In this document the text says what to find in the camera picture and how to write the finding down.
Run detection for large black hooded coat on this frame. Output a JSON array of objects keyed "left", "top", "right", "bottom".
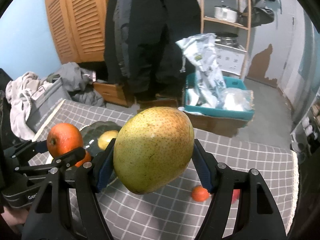
[{"left": 130, "top": 0, "right": 202, "bottom": 100}]

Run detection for grey hanging bags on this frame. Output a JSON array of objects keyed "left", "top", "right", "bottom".
[{"left": 247, "top": 0, "right": 275, "bottom": 28}]

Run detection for shoe rack with shoes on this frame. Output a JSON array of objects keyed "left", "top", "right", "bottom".
[{"left": 292, "top": 105, "right": 320, "bottom": 153}]

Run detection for clear plastic bag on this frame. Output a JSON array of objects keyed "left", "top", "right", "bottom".
[{"left": 222, "top": 88, "right": 254, "bottom": 112}]

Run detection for wooden clothes rack shelf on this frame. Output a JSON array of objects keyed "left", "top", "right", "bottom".
[{"left": 200, "top": 0, "right": 252, "bottom": 80}]

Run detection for olive green cloth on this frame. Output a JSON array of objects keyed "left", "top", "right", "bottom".
[{"left": 44, "top": 74, "right": 62, "bottom": 83}]

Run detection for white shoe rack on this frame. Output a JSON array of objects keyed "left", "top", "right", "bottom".
[{"left": 290, "top": 100, "right": 320, "bottom": 155}]

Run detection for large yellow-green pear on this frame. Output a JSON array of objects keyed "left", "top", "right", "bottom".
[{"left": 113, "top": 107, "right": 195, "bottom": 195}]

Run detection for green glass bowl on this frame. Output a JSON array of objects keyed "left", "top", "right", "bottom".
[{"left": 50, "top": 121, "right": 124, "bottom": 188}]

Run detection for white cooking pot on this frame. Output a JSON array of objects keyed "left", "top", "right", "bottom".
[{"left": 214, "top": 5, "right": 240, "bottom": 22}]

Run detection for small orange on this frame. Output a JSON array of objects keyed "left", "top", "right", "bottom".
[{"left": 191, "top": 185, "right": 210, "bottom": 202}]

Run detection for white door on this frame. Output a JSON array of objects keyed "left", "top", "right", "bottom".
[{"left": 246, "top": 0, "right": 307, "bottom": 90}]

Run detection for grey fabric storage bag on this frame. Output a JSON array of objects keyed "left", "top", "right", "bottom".
[{"left": 26, "top": 80, "right": 73, "bottom": 133}]

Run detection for grey coat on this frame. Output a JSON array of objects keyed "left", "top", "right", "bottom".
[{"left": 114, "top": 0, "right": 133, "bottom": 80}]

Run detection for steel steamer pot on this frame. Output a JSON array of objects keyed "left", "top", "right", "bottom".
[{"left": 215, "top": 32, "right": 239, "bottom": 47}]

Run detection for wooden louvered wardrobe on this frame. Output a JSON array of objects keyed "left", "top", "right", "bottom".
[{"left": 44, "top": 0, "right": 133, "bottom": 108}]

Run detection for grey checked tablecloth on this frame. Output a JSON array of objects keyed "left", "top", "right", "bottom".
[{"left": 32, "top": 99, "right": 299, "bottom": 240}]

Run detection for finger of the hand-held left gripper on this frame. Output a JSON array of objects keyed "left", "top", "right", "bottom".
[
  {"left": 15, "top": 147, "right": 87, "bottom": 178},
  {"left": 4, "top": 140, "right": 50, "bottom": 161}
]

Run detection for teal plastic basket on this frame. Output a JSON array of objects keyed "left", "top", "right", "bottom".
[{"left": 184, "top": 74, "right": 255, "bottom": 120}]

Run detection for pale pink fleece blanket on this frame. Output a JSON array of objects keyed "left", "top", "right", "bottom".
[{"left": 5, "top": 72, "right": 54, "bottom": 139}]

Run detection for large cardboard box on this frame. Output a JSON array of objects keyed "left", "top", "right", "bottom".
[{"left": 179, "top": 107, "right": 248, "bottom": 138}]

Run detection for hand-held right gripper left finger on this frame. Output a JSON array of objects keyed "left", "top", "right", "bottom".
[{"left": 21, "top": 137, "right": 118, "bottom": 240}]

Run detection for yellow pear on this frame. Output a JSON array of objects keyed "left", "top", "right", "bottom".
[{"left": 97, "top": 130, "right": 120, "bottom": 150}]

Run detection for white printed rice bag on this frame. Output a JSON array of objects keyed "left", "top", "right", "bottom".
[{"left": 176, "top": 33, "right": 227, "bottom": 107}]

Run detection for grey garment pile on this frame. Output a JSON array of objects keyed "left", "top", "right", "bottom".
[{"left": 59, "top": 62, "right": 105, "bottom": 107}]

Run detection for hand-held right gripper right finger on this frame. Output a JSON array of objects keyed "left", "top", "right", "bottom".
[{"left": 191, "top": 139, "right": 287, "bottom": 240}]

